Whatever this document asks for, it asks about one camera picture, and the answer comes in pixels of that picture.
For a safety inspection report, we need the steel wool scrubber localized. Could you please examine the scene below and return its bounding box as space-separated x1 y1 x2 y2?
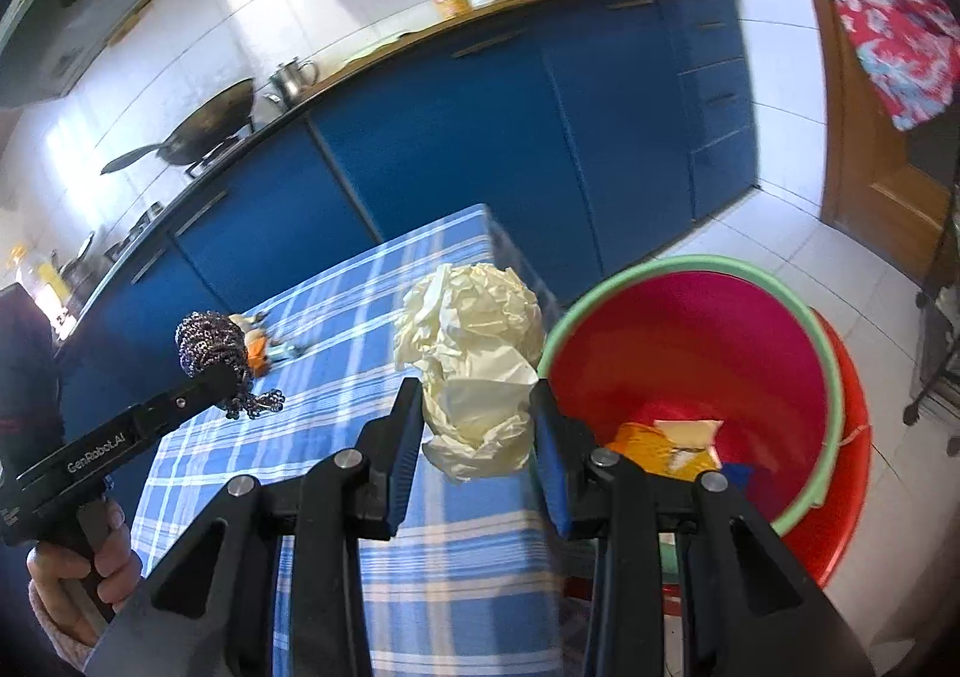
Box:
175 309 284 421

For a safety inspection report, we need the orange plastic bag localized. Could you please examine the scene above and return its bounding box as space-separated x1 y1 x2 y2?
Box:
606 422 713 479

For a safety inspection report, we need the gas stove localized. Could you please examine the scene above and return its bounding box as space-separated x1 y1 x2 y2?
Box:
184 122 256 179

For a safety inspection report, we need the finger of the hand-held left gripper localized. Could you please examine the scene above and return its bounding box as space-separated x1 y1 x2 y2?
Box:
135 358 252 442

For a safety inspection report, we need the person's left hand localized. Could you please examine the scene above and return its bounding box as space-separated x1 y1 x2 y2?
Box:
28 499 143 648

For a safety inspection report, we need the steel kettle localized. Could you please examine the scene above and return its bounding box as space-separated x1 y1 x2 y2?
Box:
268 57 320 104

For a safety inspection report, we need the red bucket with green rim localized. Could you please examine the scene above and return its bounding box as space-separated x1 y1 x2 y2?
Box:
536 255 847 535

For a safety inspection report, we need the blue checkered tablecloth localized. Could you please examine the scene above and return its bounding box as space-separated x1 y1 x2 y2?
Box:
139 203 563 677

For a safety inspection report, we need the blue kitchen cabinet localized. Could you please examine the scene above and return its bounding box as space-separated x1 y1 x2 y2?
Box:
56 0 758 378

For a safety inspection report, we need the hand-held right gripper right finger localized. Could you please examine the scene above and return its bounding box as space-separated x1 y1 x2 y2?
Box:
529 383 875 677

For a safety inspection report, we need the black wok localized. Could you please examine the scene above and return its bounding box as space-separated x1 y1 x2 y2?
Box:
100 77 256 176

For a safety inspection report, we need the red floral cloth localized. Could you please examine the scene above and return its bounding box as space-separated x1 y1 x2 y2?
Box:
796 0 957 133

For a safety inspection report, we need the black wire rack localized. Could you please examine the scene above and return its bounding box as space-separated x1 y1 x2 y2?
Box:
904 197 960 457

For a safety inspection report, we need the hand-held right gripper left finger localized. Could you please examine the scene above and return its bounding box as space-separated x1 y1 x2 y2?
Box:
90 377 427 677

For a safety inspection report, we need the cream paper ball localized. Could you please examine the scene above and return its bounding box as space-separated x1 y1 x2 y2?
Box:
394 262 545 483

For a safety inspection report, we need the wooden door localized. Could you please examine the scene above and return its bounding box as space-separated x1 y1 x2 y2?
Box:
780 0 960 288

